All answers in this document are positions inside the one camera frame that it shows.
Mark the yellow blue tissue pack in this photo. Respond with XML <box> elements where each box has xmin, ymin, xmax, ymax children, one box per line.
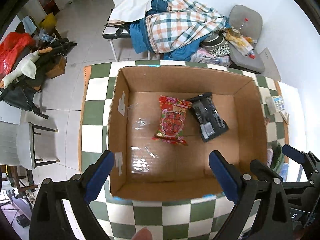
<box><xmin>265</xmin><ymin>95</ymin><xmax>285</xmax><ymax>115</ymax></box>

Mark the yellow bag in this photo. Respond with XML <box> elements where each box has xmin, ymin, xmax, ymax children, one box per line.
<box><xmin>40</xmin><ymin>12</ymin><xmax>57</xmax><ymax>31</ymax></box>

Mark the black wipes packet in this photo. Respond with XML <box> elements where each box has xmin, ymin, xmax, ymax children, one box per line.
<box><xmin>187</xmin><ymin>92</ymin><xmax>229</xmax><ymax>142</ymax></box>

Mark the grey padded chair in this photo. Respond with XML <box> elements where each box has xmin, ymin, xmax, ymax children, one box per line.
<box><xmin>226</xmin><ymin>5</ymin><xmax>265</xmax><ymax>74</ymax></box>

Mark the white red small box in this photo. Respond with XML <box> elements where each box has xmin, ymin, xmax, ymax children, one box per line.
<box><xmin>279</xmin><ymin>110</ymin><xmax>290</xmax><ymax>125</ymax></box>

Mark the small cardboard box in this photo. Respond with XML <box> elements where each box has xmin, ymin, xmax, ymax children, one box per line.
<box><xmin>46</xmin><ymin>55</ymin><xmax>67</xmax><ymax>79</ymax></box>

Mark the light blue tissue pack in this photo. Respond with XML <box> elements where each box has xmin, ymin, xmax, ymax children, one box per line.
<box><xmin>279</xmin><ymin>163</ymin><xmax>289</xmax><ymax>181</ymax></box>

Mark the purple cloth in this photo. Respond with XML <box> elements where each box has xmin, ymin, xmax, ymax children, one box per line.
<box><xmin>266</xmin><ymin>147</ymin><xmax>273</xmax><ymax>167</ymax></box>

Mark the red plastic bag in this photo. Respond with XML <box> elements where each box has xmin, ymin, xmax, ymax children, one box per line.
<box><xmin>0</xmin><ymin>32</ymin><xmax>35</xmax><ymax>79</ymax></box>

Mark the green packet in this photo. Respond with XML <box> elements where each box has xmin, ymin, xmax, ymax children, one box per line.
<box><xmin>270</xmin><ymin>143</ymin><xmax>285</xmax><ymax>174</ymax></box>

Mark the red floral wet wipes pack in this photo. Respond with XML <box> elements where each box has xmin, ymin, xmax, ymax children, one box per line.
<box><xmin>152</xmin><ymin>95</ymin><xmax>193</xmax><ymax>146</ymax></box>

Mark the snack bag on chair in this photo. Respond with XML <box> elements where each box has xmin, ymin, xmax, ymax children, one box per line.
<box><xmin>223</xmin><ymin>28</ymin><xmax>253</xmax><ymax>56</ymax></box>

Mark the black stroller frame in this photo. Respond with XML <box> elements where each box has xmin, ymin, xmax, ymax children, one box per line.
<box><xmin>1</xmin><ymin>38</ymin><xmax>78</xmax><ymax>119</ymax></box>

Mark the white cloth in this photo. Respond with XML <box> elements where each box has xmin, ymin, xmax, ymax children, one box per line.
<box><xmin>107</xmin><ymin>0</ymin><xmax>151</xmax><ymax>26</ymax></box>

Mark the white plush goose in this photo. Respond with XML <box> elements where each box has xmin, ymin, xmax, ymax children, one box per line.
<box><xmin>1</xmin><ymin>47</ymin><xmax>53</xmax><ymax>88</ymax></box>

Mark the plastic bottle red cap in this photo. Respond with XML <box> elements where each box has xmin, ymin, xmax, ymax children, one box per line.
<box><xmin>239</xmin><ymin>18</ymin><xmax>248</xmax><ymax>31</ymax></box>

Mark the green white checkered tablecloth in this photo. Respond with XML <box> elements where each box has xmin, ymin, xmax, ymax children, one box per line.
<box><xmin>79</xmin><ymin>60</ymin><xmax>290</xmax><ymax>240</ymax></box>

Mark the grey chair left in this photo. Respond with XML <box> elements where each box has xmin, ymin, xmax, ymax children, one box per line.
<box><xmin>1</xmin><ymin>122</ymin><xmax>59</xmax><ymax>170</ymax></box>

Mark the plaid blanket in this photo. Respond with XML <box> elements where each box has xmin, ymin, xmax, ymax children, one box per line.
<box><xmin>129</xmin><ymin>0</ymin><xmax>229</xmax><ymax>61</ymax></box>

